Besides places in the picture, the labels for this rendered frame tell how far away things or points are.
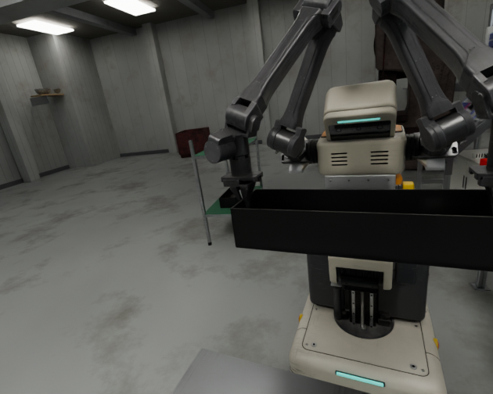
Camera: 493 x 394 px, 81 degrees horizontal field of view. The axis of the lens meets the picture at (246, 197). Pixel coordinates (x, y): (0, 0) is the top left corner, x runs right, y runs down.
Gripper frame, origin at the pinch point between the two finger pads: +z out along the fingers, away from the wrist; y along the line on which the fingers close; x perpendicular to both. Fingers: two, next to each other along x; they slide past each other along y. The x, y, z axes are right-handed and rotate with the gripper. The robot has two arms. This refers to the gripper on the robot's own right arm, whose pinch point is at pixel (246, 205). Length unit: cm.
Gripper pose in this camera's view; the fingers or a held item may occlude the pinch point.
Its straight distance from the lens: 82.1
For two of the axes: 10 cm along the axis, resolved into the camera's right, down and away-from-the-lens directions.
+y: 9.1, 0.2, -4.1
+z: 1.2, 9.5, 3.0
